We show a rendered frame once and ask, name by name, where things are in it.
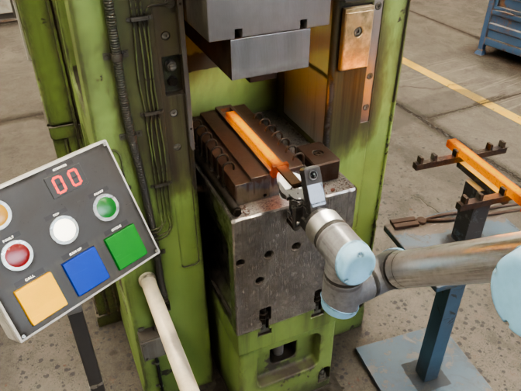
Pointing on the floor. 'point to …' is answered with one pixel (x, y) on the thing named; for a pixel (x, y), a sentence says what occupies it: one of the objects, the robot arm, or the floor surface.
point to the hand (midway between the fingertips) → (284, 172)
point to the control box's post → (85, 347)
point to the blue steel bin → (502, 27)
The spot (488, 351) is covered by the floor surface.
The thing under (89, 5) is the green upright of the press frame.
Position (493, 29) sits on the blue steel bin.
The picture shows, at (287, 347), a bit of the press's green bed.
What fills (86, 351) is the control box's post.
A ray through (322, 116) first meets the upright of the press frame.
